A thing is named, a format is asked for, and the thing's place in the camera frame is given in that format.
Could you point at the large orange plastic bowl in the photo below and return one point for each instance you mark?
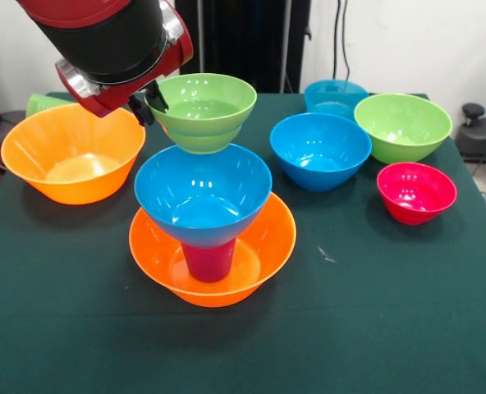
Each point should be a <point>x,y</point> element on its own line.
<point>271,246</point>
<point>70,131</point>

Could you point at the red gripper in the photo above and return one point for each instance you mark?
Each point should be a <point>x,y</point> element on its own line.
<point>120,96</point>

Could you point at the black stand base with knob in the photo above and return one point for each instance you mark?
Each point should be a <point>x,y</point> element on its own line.
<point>485,135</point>

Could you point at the large green plastic bowl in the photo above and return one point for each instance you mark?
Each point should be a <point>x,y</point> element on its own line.
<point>403,119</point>

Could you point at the green plastic cup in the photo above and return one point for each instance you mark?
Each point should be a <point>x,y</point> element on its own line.
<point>42,104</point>

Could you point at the purple plastic cup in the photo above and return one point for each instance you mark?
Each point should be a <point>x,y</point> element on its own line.
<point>208,262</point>

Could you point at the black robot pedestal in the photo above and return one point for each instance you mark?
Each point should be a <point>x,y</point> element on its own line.
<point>243,41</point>

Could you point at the small pink plastic bowl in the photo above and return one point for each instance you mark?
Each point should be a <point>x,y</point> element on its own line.
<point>415,189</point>

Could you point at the blue plastic bowl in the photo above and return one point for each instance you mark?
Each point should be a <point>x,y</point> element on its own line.
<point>319,143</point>
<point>202,180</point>

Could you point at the dark green table cloth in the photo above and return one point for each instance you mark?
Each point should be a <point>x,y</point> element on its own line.
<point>366,328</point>

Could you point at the small translucent blue bowl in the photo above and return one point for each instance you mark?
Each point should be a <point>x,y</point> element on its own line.
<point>335,96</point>

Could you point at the small green plastic bowl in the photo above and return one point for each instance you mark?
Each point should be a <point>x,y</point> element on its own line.
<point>210,106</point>

